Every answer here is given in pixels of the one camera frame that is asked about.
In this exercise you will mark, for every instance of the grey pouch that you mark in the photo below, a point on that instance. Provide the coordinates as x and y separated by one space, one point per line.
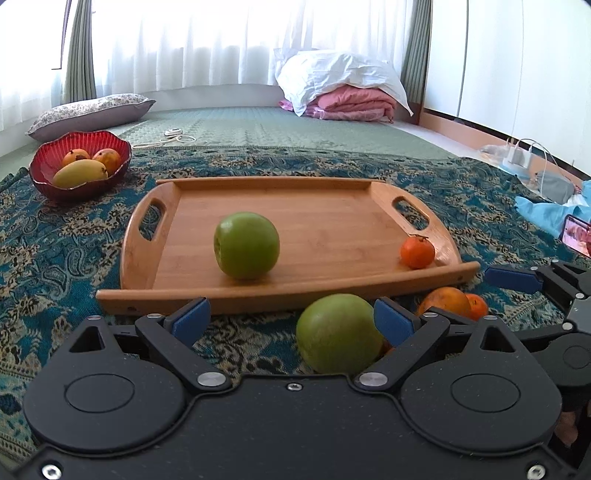
554 187

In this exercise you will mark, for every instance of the small mandarin with stem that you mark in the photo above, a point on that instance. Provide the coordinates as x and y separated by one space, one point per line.
417 253

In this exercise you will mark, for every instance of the white wardrobe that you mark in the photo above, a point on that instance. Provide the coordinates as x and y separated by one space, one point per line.
508 60

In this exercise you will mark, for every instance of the wooden tray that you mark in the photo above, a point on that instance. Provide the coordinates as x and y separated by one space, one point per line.
323 217

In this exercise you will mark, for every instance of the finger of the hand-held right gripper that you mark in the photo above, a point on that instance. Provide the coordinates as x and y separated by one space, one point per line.
510 278
540 333

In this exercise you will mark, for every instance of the blue patterned blanket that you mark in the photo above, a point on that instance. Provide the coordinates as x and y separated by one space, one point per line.
60 258

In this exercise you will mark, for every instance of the white sheer curtain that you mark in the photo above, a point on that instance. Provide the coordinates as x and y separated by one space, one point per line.
207 41

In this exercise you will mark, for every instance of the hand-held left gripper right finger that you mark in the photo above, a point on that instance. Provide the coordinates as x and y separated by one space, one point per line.
392 321

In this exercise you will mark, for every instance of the green apple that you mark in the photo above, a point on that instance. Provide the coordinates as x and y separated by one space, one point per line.
247 247
332 332

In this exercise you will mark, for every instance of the floral pillow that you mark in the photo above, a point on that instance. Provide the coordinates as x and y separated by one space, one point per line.
87 113

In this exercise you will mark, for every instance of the large orange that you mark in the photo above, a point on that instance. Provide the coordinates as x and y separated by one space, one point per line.
445 300

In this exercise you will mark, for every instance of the light blue cloth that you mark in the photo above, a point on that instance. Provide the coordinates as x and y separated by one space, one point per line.
542 214

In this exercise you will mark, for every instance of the folded pink blanket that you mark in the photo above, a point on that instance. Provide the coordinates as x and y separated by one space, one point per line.
355 104

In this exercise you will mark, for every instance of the smartphone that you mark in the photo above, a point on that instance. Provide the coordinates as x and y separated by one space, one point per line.
576 233

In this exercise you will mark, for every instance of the green floor mat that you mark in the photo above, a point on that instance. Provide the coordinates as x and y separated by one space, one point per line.
286 127

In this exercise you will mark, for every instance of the clear plastic bag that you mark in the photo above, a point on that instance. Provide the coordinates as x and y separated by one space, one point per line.
494 151

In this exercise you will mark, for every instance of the green curtain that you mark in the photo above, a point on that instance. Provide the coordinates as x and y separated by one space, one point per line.
415 50
81 50

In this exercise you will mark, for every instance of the yellow mango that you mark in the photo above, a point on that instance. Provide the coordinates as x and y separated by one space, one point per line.
78 174

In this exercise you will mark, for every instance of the orange-red mango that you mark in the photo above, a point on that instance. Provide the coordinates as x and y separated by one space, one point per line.
75 157
108 159

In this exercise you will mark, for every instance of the white quilt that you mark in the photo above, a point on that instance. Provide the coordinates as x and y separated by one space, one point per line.
337 74

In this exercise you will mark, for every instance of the red ribbed bowl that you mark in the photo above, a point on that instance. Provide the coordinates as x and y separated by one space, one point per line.
46 157

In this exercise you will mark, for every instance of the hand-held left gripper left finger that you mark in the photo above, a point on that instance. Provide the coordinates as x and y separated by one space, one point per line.
191 321

